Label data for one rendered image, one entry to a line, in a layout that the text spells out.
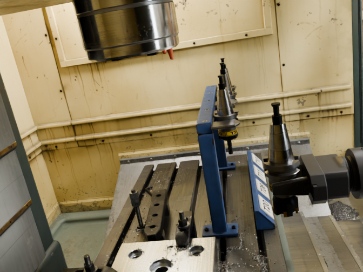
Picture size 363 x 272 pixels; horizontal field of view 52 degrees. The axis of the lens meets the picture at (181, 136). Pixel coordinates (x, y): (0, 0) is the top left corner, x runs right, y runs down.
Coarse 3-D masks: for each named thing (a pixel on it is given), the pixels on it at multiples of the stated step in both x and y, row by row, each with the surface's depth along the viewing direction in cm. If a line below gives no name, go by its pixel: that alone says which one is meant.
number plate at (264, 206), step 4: (260, 196) 109; (260, 200) 107; (264, 200) 109; (260, 204) 104; (264, 204) 107; (268, 204) 109; (260, 208) 103; (264, 208) 104; (268, 208) 106; (268, 212) 104; (272, 212) 106; (272, 216) 104
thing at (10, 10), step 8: (0, 0) 63; (8, 0) 65; (16, 0) 67; (24, 0) 69; (32, 0) 72; (40, 0) 74; (48, 0) 77; (56, 0) 80; (64, 0) 84; (0, 8) 77; (8, 8) 80; (16, 8) 83; (24, 8) 87; (32, 8) 90
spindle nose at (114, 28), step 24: (72, 0) 57; (96, 0) 53; (120, 0) 53; (144, 0) 54; (168, 0) 57; (96, 24) 55; (120, 24) 54; (144, 24) 55; (168, 24) 57; (96, 48) 56; (120, 48) 55; (144, 48) 56; (168, 48) 58
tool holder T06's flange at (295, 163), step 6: (294, 156) 66; (264, 162) 66; (270, 162) 65; (294, 162) 64; (270, 168) 64; (276, 168) 64; (282, 168) 63; (288, 168) 63; (294, 168) 64; (270, 174) 65; (276, 174) 64; (282, 174) 64; (288, 174) 64; (294, 174) 64
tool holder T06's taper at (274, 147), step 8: (272, 128) 63; (280, 128) 63; (272, 136) 64; (280, 136) 63; (272, 144) 64; (280, 144) 63; (288, 144) 64; (272, 152) 64; (280, 152) 64; (288, 152) 64; (272, 160) 65; (280, 160) 64; (288, 160) 64
